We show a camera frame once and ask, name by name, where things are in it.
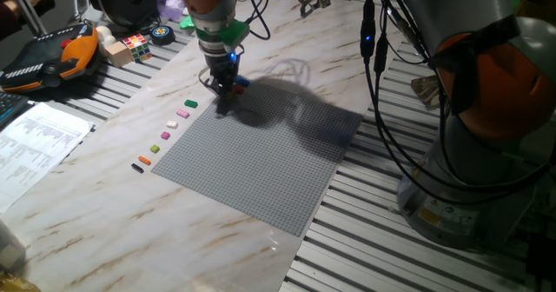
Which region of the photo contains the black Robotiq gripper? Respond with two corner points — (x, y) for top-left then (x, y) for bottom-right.
(199, 43), (242, 100)

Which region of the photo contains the person's dark sleeved forearm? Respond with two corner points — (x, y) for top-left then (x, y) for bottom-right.
(0, 0), (56, 40)

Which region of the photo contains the grey Lego baseplate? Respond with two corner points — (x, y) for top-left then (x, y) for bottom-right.
(151, 76), (364, 238)

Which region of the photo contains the black disc with yellow centre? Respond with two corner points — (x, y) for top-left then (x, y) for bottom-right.
(149, 25), (176, 46)

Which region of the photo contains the Rubik's cube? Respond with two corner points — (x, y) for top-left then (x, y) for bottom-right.
(122, 33), (154, 64)

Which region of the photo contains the translucent purple object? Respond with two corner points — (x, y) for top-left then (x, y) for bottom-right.
(156, 0), (187, 22)

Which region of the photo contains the wooden cube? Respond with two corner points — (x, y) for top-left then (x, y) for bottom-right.
(104, 41), (134, 69)

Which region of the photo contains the white round figurine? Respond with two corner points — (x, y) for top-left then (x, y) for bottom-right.
(95, 25), (117, 50)

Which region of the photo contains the black filament spool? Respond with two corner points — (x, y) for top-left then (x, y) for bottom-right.
(86, 0), (160, 28)

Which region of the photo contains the black orange teach pendant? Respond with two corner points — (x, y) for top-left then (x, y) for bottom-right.
(0, 23), (101, 94)

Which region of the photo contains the marble pattern table sheet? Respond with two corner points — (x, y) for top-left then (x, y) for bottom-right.
(0, 0), (405, 292)

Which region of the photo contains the printed paper sheet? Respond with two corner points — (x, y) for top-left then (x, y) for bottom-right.
(0, 102), (95, 215)

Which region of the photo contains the gold foil bag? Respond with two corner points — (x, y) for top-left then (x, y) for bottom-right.
(0, 270), (43, 292)

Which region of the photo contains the thin grey sensor cable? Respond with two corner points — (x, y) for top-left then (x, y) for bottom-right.
(197, 64), (220, 96)

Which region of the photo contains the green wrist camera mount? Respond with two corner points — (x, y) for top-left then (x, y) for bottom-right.
(179, 15), (251, 45)

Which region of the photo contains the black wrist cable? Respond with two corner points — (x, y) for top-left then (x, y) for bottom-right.
(241, 0), (305, 41)

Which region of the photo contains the black cable with LED plug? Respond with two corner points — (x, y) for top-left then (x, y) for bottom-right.
(359, 0), (544, 206)

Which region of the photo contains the shiny metal bracket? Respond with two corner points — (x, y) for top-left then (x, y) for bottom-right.
(410, 74), (440, 110)

